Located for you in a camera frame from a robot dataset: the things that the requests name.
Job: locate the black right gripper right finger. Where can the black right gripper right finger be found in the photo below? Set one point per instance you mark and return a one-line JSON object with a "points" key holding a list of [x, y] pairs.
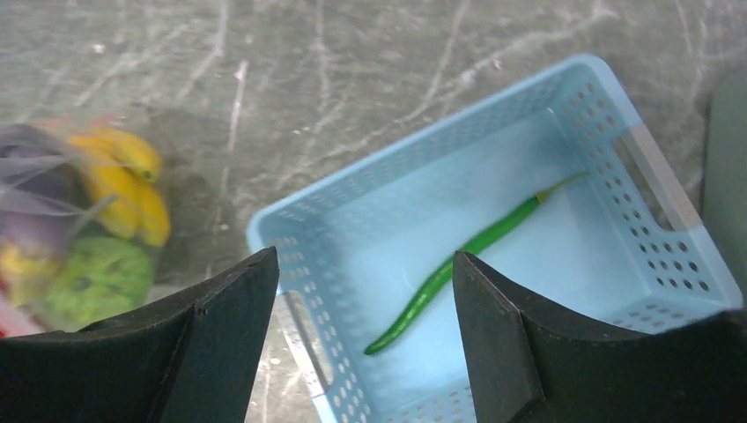
{"points": [[531, 359]]}

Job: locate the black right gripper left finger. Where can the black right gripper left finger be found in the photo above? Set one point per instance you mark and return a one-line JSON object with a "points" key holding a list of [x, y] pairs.
{"points": [[191, 356]]}

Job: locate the green chili pepper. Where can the green chili pepper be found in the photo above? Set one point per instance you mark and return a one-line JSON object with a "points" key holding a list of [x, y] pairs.
{"points": [[478, 243]]}

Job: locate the green lime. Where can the green lime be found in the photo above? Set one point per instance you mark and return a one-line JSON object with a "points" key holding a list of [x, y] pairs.
{"points": [[103, 277]]}

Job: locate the clear zip top bag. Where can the clear zip top bag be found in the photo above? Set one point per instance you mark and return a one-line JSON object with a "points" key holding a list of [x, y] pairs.
{"points": [[83, 223]]}

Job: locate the yellow banana bunch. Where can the yellow banana bunch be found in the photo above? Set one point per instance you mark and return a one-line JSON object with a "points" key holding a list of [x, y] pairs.
{"points": [[116, 173]]}

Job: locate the purple eggplant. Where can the purple eggplant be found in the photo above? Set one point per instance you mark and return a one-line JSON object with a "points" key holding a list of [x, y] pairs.
{"points": [[38, 190]]}

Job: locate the blue plastic basket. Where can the blue plastic basket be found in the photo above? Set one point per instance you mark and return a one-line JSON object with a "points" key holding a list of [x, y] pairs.
{"points": [[531, 258]]}

